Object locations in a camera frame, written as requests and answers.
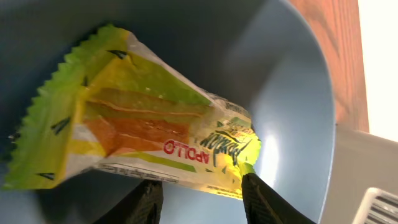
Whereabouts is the dark blue plate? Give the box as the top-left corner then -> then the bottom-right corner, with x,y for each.
1,0 -> 335,222

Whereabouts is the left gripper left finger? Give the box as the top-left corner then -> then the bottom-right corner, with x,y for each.
94,180 -> 164,224

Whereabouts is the yellow green snack wrapper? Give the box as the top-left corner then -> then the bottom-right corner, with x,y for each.
4,25 -> 261,199

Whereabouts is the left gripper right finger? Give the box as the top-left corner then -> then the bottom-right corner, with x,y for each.
241,173 -> 315,224

